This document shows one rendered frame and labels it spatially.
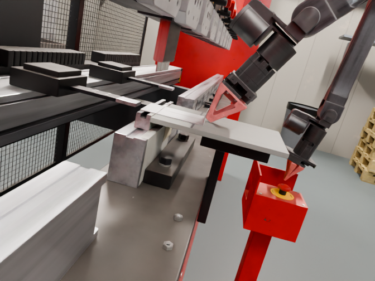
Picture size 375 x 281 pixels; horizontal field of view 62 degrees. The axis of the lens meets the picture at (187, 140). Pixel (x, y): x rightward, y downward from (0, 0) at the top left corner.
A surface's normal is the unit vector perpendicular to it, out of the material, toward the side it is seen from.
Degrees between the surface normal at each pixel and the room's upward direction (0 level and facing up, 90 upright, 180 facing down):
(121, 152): 90
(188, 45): 90
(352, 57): 89
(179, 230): 0
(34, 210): 0
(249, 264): 90
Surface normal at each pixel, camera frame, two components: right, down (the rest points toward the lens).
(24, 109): 0.96, 0.25
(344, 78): -0.30, 0.19
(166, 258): 0.22, -0.93
